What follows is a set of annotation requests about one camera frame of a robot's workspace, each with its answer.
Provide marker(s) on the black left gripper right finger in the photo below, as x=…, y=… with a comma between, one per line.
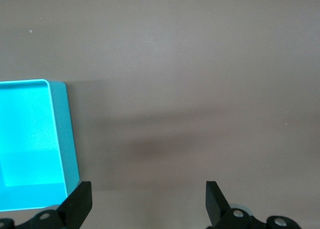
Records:
x=215, y=204

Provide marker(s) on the teal plastic storage bin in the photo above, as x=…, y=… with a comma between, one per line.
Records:
x=27, y=139

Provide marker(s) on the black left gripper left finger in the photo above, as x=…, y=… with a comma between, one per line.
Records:
x=80, y=201

